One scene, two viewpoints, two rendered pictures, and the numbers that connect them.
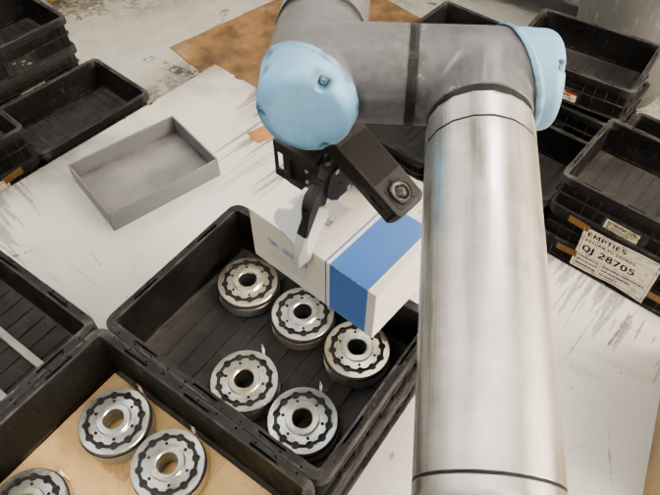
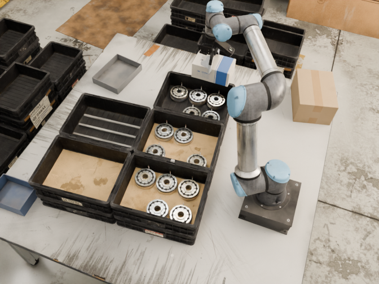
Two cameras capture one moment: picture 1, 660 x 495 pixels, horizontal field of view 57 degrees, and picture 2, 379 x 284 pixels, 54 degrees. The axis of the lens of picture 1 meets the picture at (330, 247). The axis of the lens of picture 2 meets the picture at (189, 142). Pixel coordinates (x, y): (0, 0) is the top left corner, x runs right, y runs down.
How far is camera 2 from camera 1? 127 cm
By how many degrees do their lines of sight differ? 14
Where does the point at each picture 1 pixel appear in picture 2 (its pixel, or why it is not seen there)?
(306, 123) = (224, 36)
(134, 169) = (111, 74)
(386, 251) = (227, 65)
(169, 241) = (137, 93)
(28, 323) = (121, 118)
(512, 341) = (268, 56)
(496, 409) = (269, 62)
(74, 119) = (51, 67)
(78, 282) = not seen: hidden behind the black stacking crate
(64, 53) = (35, 41)
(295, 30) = (219, 21)
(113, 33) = not seen: hidden behind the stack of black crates
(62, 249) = not seen: hidden behind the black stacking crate
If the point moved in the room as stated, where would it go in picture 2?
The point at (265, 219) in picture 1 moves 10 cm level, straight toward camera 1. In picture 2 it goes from (197, 65) to (207, 77)
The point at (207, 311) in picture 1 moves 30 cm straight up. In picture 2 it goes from (170, 102) to (169, 63)
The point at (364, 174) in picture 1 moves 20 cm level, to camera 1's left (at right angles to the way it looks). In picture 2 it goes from (223, 47) to (184, 56)
